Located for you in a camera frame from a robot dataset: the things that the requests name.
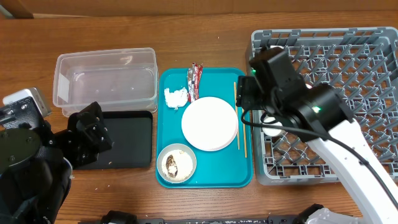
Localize red silver snack wrapper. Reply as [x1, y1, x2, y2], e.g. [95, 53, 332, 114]
[187, 62, 203, 103]

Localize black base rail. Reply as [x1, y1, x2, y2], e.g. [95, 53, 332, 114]
[79, 203, 324, 224]

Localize white paper cup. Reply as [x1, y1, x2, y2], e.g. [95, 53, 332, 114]
[260, 115, 284, 138]

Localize wooden chopstick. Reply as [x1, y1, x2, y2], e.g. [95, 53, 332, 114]
[233, 82, 240, 150]
[241, 108, 248, 158]

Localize white round plate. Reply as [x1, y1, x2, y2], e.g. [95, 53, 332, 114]
[181, 96, 237, 152]

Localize white napkin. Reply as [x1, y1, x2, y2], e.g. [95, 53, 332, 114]
[164, 87, 188, 110]

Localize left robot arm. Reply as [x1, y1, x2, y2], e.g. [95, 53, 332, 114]
[1, 96, 114, 223]

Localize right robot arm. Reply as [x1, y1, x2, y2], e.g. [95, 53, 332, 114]
[236, 47, 397, 223]

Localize clear plastic bin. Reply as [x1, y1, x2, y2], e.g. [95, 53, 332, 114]
[52, 47, 159, 117]

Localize grey dishwasher rack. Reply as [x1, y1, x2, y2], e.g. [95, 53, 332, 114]
[248, 27, 397, 185]

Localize teal plastic tray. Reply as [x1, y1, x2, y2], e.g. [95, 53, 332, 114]
[155, 67, 254, 189]

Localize grey bowl with food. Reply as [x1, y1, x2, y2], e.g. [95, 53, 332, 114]
[157, 143, 197, 184]

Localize black tray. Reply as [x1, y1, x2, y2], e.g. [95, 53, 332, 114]
[78, 111, 153, 170]

